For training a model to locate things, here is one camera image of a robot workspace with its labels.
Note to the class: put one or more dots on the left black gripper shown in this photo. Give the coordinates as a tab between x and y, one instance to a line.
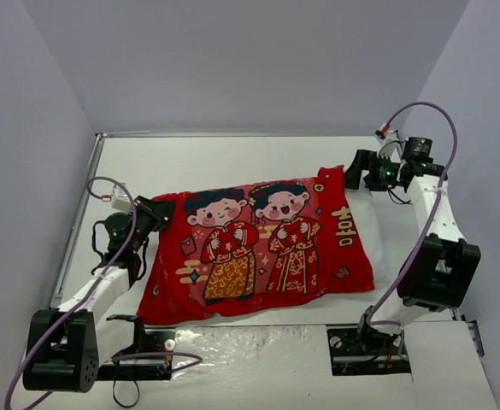
150	211

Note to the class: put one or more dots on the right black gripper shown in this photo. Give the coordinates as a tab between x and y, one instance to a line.
362	166

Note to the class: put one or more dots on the white pillow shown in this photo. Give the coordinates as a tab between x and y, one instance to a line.
366	218

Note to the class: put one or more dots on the red printed pillowcase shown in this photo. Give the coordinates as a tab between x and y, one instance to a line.
244	249

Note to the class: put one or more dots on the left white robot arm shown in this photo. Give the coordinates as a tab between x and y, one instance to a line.
68	344

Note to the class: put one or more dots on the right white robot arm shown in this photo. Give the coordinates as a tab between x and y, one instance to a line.
439	269

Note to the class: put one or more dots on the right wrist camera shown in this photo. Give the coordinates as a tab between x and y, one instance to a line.
388	136

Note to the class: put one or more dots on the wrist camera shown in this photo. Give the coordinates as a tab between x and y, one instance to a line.
119	199
388	136

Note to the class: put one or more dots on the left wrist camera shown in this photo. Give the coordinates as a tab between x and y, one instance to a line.
119	199

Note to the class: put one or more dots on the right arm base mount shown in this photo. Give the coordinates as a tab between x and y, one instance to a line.
353	354

